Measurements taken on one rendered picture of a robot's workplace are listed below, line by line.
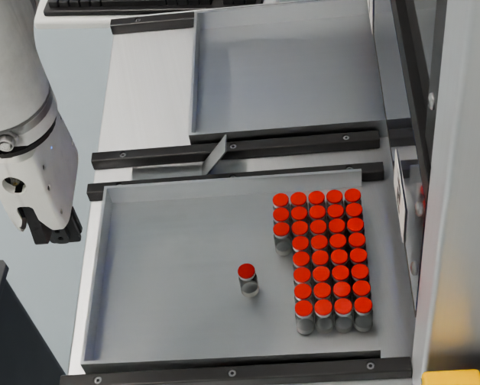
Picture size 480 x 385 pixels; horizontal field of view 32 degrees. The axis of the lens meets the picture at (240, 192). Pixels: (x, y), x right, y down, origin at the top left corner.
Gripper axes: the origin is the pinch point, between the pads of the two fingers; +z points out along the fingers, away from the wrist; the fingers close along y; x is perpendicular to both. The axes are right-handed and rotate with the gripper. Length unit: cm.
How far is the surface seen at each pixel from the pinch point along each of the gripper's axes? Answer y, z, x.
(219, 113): 34.8, 22.0, -12.6
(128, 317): 1.8, 22.1, -1.8
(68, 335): 49, 110, 36
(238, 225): 14.4, 22.0, -15.4
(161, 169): 24.9, 22.1, -4.6
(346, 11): 54, 21, -33
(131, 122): 34.6, 22.3, 0.5
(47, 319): 54, 110, 42
